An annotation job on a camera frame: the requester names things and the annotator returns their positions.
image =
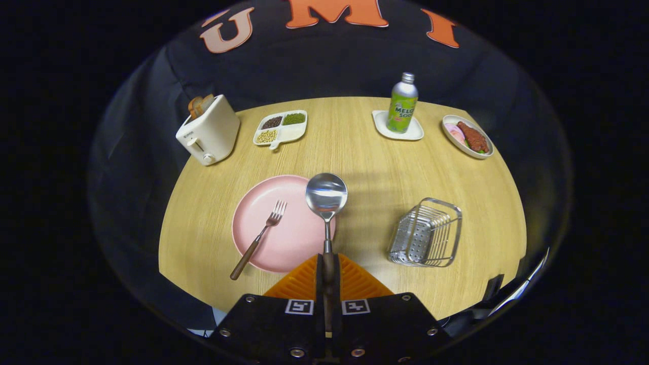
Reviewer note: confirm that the brown toast slice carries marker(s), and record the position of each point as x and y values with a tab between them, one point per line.
207	103
194	108

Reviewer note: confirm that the pink ham slices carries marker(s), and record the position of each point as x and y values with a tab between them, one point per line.
455	133

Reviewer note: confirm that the white divided dish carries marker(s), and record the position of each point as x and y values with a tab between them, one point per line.
291	133

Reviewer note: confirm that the green drink bottle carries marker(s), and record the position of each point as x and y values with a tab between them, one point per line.
402	109

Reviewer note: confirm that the green beans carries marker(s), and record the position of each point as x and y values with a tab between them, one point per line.
294	119

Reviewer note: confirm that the white oval bowl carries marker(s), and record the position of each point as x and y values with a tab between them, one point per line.
456	144

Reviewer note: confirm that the pink round plate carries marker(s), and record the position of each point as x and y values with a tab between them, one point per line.
294	233

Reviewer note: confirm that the dark brown beans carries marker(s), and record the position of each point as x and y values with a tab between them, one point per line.
272	122

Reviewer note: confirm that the white toaster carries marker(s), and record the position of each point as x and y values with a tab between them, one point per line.
213	134

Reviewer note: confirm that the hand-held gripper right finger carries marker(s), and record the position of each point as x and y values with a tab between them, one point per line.
337	289

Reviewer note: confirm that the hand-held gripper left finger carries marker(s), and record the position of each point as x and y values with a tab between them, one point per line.
319	289

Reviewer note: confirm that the red brown meat piece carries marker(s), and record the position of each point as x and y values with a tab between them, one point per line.
474	138

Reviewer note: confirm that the yellow beans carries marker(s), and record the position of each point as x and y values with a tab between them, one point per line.
266	136

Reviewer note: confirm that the white square coaster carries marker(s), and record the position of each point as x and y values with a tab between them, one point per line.
380	124

